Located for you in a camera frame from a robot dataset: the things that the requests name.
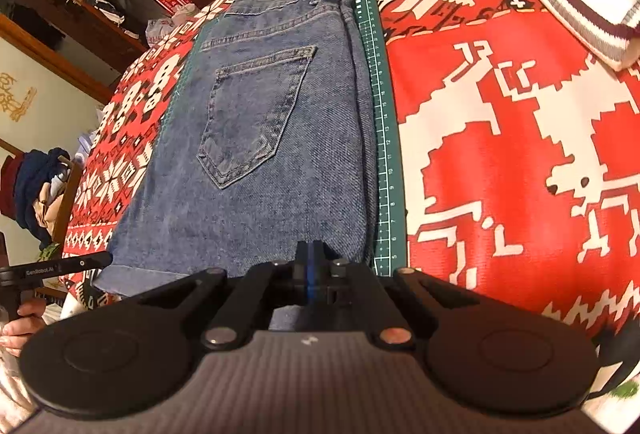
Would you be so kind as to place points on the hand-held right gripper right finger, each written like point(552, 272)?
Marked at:
point(320, 274)

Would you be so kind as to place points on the wooden chair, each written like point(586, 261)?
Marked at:
point(67, 199)

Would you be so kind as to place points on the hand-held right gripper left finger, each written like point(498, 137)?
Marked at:
point(305, 274)

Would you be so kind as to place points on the green cutting mat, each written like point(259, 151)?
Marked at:
point(387, 154)

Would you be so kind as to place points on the red patterned blanket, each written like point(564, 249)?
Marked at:
point(500, 114)

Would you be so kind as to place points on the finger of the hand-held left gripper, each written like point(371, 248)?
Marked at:
point(85, 260)

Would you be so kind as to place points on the person's fluffy white clothing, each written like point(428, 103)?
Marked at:
point(15, 389)

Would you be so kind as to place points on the blue denim shorts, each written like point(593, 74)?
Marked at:
point(260, 194)

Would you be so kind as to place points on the navy blue knit cloth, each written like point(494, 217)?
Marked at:
point(37, 184)

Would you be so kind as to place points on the crumpled clear plastic bag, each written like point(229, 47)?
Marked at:
point(170, 24)

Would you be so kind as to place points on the brown wooden door frame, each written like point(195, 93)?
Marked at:
point(75, 14)

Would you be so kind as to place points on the person's left hand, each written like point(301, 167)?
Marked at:
point(25, 326)

